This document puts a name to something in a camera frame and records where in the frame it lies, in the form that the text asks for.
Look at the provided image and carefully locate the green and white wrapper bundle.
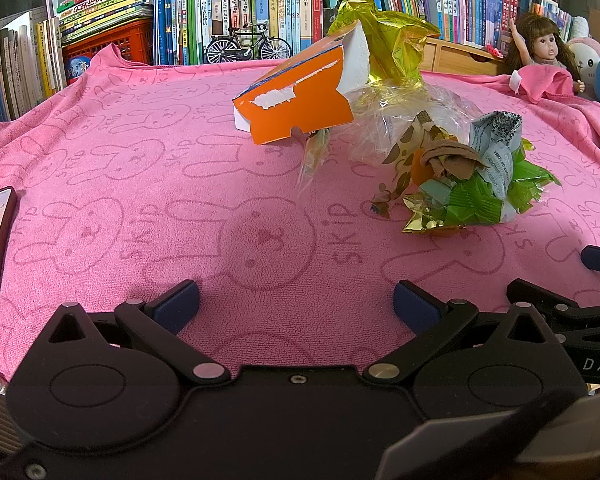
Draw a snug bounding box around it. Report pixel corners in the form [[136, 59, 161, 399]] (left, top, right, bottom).
[[370, 110, 559, 233]]

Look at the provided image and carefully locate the clear plastic bag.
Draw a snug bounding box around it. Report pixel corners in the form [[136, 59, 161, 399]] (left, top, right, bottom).
[[297, 84, 481, 196]]

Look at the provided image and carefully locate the torn orange cardboard box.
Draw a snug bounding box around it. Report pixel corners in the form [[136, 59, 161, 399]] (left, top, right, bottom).
[[233, 21, 370, 145]]

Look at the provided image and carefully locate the yellow foil snack bag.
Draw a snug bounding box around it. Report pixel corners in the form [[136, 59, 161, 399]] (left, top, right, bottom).
[[327, 0, 440, 89]]

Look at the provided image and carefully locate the stack of flat books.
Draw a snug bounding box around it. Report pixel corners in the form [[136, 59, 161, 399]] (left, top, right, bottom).
[[56, 0, 154, 47]]

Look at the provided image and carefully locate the pink bunny print towel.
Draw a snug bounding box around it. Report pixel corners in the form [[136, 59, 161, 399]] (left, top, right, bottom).
[[0, 48, 600, 375]]

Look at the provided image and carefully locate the pink white bunny plush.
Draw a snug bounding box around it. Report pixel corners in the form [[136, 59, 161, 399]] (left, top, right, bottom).
[[567, 37, 600, 101]]

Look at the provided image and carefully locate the brown haired doll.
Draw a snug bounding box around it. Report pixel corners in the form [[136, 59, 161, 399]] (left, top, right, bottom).
[[504, 13, 585, 94]]

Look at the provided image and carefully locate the wooden drawer organizer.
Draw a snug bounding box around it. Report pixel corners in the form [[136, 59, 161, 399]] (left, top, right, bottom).
[[419, 38, 504, 76]]

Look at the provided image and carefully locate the miniature bicycle model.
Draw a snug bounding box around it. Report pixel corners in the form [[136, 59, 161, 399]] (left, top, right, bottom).
[[204, 23, 292, 64]]

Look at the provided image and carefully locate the red plastic crate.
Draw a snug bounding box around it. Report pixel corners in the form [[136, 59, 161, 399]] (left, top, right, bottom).
[[61, 18, 155, 85]]

